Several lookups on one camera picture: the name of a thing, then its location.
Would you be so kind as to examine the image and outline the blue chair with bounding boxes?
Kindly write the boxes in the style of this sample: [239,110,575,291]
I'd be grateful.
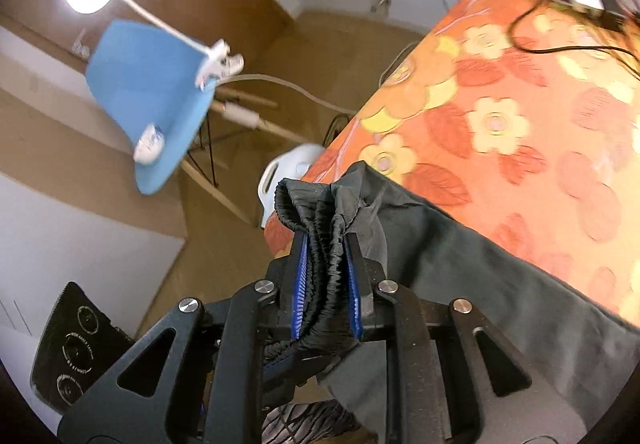
[85,20,215,195]

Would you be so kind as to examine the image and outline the dark green pants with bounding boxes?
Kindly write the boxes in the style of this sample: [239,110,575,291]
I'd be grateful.
[265,163,639,443]

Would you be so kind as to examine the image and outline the black power adapter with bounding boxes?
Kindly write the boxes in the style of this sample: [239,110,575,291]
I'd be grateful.
[599,0,627,33]

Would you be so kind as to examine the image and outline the white plastic object under bed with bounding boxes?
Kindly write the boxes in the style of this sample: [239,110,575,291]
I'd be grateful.
[257,143,326,229]

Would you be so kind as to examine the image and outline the orange floral bed cover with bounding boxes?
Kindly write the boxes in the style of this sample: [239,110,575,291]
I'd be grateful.
[261,0,640,331]

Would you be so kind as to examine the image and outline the black device with round buttons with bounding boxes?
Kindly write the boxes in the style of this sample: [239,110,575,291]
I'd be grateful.
[29,282,134,414]

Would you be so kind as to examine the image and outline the white clip lamp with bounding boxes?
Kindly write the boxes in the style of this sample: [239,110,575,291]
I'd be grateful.
[66,0,355,116]

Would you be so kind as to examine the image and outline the zebra striped trouser leg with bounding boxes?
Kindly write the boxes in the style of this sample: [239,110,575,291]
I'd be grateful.
[262,400,361,444]

